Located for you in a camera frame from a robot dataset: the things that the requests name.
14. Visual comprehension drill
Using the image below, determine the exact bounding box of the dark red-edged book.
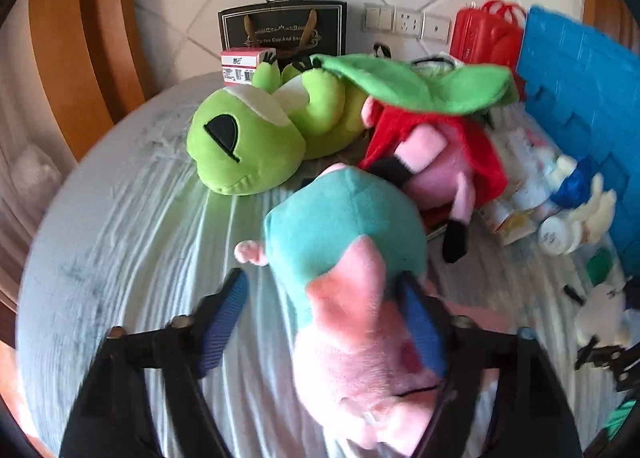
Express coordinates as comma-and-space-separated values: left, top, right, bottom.
422, 208, 453, 239

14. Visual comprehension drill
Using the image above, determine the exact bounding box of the blue plastic crate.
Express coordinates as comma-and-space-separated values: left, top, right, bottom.
515, 5, 640, 259

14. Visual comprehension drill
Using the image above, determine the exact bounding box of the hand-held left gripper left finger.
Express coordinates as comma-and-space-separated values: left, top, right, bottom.
60, 268, 249, 458

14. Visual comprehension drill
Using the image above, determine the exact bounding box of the white plush toy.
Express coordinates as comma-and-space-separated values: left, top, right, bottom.
572, 278, 633, 346

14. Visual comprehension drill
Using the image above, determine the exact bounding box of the small pink white box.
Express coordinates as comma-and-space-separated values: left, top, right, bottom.
220, 48, 268, 87

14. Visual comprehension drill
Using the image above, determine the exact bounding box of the black gift box with flask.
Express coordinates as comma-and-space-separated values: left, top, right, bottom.
217, 0, 349, 76

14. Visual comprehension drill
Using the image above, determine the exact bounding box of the pink pig plush teal shirt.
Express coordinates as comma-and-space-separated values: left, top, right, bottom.
235, 163, 493, 457

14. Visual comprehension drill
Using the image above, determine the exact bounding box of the white plastic bottle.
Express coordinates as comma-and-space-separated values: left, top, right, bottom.
537, 214, 583, 256

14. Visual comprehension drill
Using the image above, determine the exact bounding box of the green leaf plush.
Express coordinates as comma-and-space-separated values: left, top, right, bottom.
320, 54, 521, 117

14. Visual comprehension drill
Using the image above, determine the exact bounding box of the white wall switch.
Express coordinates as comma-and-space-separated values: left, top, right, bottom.
363, 2, 397, 32

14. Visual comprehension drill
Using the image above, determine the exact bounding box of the pink pig plush red dress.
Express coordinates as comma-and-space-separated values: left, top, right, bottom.
357, 98, 508, 263

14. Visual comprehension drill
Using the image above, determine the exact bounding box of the small green item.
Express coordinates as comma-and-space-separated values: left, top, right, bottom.
586, 248, 617, 286

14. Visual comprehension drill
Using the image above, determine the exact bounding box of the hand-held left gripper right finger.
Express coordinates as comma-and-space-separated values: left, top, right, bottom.
397, 272, 583, 458

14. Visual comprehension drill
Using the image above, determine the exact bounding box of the green frog plush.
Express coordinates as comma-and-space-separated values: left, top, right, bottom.
186, 54, 381, 197

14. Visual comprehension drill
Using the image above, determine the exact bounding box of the grey cloth-covered desktop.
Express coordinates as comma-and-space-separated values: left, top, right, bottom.
17, 70, 640, 458

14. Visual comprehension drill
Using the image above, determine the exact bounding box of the red plastic case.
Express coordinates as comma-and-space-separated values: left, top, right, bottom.
449, 0, 528, 103

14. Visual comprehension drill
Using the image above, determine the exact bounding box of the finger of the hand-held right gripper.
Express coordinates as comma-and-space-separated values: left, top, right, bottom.
574, 335, 640, 385

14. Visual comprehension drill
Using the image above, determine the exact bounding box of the cream plush toy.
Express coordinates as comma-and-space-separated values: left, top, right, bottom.
575, 173, 619, 245

